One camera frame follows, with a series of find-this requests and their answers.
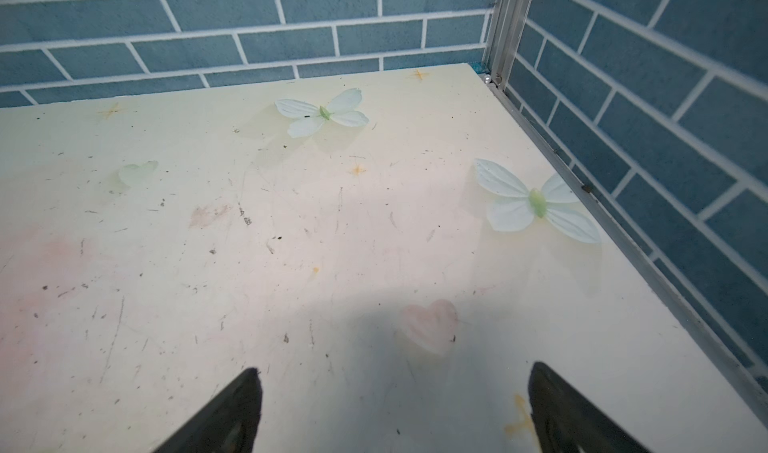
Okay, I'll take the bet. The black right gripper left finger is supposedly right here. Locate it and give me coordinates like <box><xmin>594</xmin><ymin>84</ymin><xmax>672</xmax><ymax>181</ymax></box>
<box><xmin>154</xmin><ymin>367</ymin><xmax>263</xmax><ymax>453</ymax></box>

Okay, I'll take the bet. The aluminium right base rail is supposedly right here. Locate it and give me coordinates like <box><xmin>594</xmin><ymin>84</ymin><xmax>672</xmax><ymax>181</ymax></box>
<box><xmin>479</xmin><ymin>74</ymin><xmax>767</xmax><ymax>424</ymax></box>

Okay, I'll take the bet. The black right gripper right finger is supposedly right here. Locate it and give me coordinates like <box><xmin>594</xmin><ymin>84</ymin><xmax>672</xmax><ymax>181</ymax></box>
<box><xmin>528</xmin><ymin>361</ymin><xmax>649</xmax><ymax>453</ymax></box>

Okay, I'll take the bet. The aluminium right rear corner post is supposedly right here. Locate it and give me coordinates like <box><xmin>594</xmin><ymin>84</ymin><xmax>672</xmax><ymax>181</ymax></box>
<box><xmin>483</xmin><ymin>0</ymin><xmax>531</xmax><ymax>89</ymax></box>

